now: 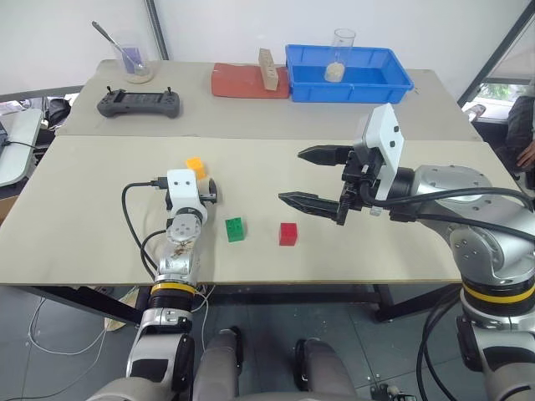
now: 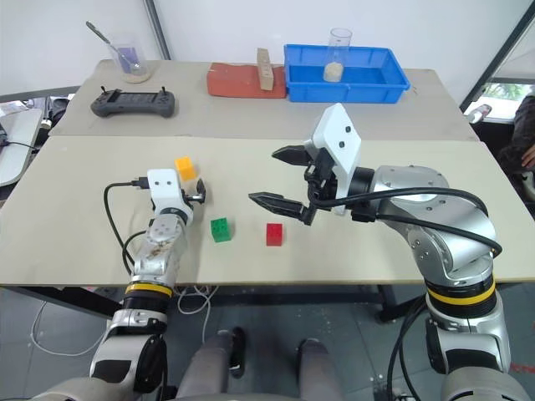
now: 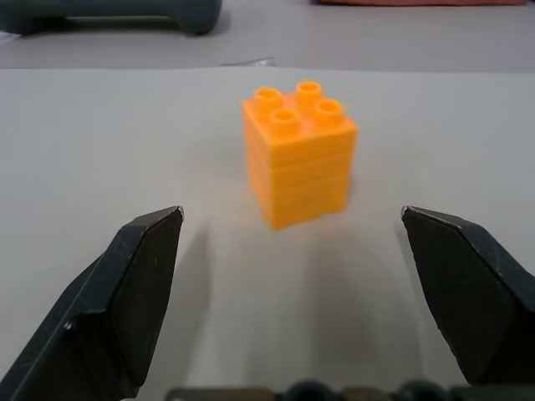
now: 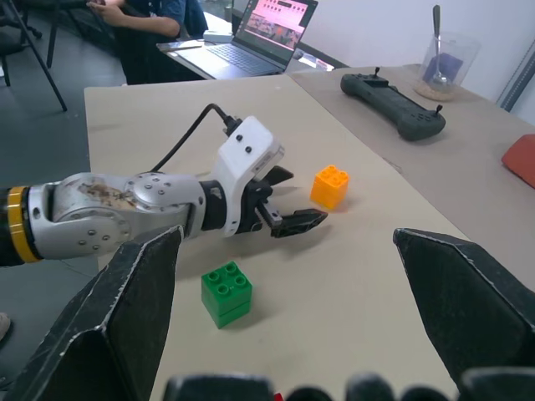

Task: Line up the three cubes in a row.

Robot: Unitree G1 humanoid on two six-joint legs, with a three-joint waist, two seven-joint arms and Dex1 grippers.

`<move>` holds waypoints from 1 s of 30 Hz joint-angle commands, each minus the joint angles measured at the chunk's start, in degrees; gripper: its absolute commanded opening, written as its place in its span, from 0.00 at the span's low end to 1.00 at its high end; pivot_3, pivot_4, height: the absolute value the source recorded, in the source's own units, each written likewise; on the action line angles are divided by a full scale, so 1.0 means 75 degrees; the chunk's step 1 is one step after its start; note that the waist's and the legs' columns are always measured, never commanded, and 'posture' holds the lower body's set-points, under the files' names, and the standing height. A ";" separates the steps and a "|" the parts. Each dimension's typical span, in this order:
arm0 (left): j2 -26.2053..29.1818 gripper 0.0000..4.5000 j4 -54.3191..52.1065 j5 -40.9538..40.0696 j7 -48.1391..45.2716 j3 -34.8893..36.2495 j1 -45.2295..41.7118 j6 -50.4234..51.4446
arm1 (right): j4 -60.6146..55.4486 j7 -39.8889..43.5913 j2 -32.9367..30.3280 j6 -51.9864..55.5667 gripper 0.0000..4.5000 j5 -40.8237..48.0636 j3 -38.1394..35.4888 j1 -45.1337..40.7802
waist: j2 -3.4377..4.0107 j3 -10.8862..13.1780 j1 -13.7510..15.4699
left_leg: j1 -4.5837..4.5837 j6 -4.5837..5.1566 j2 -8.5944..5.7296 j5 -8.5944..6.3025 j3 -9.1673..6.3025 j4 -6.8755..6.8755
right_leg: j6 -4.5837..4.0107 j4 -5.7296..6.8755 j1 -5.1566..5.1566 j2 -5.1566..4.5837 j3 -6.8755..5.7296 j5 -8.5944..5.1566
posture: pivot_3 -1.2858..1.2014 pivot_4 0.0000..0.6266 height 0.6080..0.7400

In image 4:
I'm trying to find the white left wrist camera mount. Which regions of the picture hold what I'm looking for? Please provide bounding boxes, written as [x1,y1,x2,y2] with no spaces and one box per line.
[211,115,286,238]

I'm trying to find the clear glass jar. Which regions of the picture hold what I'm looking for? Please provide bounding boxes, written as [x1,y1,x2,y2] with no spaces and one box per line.
[412,31,482,103]

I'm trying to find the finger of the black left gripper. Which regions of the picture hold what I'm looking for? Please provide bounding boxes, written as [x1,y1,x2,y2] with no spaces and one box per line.
[267,165,295,187]
[270,208,329,240]

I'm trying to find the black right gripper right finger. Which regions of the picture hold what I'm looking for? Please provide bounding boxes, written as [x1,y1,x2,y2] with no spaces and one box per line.
[391,227,535,401]

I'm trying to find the black chair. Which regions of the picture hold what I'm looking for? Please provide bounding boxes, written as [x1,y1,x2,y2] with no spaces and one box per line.
[0,0,69,113]

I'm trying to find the white box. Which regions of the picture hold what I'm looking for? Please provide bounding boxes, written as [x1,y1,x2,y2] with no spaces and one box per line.
[202,29,233,44]

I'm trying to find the metal spoon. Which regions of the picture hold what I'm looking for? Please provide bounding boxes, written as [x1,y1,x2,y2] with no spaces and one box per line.
[430,4,451,87]

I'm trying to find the open grey laptop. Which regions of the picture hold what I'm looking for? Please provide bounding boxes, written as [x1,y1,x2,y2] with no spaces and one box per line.
[166,0,320,81]

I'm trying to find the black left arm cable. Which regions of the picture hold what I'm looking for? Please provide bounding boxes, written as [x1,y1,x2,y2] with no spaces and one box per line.
[149,103,244,173]

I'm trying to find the dark green handheld controller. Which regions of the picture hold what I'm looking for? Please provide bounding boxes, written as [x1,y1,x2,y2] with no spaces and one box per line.
[339,66,447,143]

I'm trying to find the seated person in blue shirt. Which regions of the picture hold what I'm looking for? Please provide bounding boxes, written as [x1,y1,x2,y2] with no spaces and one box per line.
[85,0,209,86]

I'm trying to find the grey metal frame profile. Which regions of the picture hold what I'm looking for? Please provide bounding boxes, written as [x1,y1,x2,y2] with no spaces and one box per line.
[496,53,535,113]

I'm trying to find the orange toy brick cube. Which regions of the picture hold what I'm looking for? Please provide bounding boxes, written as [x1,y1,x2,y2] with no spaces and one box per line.
[309,164,351,210]

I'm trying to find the green toy brick cube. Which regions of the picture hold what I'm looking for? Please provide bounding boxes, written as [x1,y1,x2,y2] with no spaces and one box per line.
[200,260,255,331]

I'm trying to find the red-orange object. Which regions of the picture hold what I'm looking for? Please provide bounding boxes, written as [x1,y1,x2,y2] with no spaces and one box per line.
[501,134,535,190]

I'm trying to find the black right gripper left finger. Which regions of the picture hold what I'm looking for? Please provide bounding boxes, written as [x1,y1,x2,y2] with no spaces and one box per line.
[0,226,185,401]

